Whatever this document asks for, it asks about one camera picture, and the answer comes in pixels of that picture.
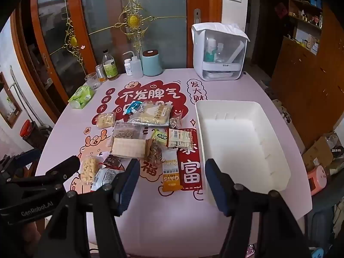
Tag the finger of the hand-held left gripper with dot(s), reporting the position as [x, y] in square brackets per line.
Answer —
[62, 169]
[29, 154]

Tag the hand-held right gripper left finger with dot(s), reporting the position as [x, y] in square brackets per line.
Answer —
[128, 186]

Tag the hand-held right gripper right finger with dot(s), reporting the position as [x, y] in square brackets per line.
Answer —
[217, 188]

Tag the white plastic bin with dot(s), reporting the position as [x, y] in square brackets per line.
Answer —
[236, 139]

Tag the large yellow bread packet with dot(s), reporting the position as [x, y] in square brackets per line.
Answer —
[153, 114]

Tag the small clear nut packet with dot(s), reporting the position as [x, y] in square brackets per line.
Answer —
[176, 121]

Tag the white printed snack packet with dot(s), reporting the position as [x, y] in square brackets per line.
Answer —
[106, 177]

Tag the red round container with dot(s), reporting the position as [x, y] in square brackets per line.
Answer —
[26, 128]

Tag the clear popcorn packet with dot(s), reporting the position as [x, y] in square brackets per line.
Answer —
[90, 168]

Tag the dark red snack packet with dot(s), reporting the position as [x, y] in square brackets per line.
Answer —
[113, 162]

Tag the beige wafer packet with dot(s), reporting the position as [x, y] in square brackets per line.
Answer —
[127, 147]

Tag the clear packet of brown nuts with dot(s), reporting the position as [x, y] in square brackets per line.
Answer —
[154, 153]

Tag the orange white oat bar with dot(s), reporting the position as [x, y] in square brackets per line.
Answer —
[170, 174]

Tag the grey translucent snack packet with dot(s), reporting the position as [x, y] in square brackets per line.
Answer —
[126, 132]

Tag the small green snack packet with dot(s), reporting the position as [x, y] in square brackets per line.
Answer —
[160, 138]

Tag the white orange snack packet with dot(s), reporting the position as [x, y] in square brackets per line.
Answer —
[181, 137]

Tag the long metal pole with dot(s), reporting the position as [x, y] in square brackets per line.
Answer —
[20, 92]

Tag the clear packet of yellow crackers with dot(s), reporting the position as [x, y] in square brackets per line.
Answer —
[105, 120]

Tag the green tissue pack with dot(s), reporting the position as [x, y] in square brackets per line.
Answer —
[80, 98]

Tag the blue candy packet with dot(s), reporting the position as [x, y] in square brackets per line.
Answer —
[133, 108]

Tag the clear glass cup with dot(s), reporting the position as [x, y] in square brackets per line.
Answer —
[92, 82]

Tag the pink printed tablecloth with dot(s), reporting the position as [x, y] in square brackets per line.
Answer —
[242, 91]

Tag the pink plastic appliance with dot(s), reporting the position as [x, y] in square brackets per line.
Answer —
[316, 178]

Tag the small metal can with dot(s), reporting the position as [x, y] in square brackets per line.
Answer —
[100, 74]

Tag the cardboard box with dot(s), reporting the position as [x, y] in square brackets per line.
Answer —
[318, 153]

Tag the glass bottle with green label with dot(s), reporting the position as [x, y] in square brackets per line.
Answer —
[110, 68]

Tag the white countertop appliance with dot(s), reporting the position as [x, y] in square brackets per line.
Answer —
[215, 72]

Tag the small white pill bottle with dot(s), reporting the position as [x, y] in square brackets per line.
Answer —
[128, 68]

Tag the white squeeze bottle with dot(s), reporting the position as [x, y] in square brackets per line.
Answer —
[137, 68]

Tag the light blue canister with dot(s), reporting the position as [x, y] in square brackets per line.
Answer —
[152, 64]

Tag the clear glass bottle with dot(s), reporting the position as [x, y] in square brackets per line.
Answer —
[222, 53]

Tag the teal white bottle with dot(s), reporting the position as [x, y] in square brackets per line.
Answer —
[210, 51]

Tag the wooden cabinet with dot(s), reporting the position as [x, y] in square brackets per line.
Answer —
[309, 86]

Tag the glass door with gold ornament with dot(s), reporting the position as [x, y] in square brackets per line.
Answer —
[161, 18]

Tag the wooden shelf with small goods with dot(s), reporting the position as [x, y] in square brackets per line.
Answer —
[306, 18]

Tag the wooden picture frame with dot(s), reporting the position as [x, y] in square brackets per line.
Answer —
[10, 104]

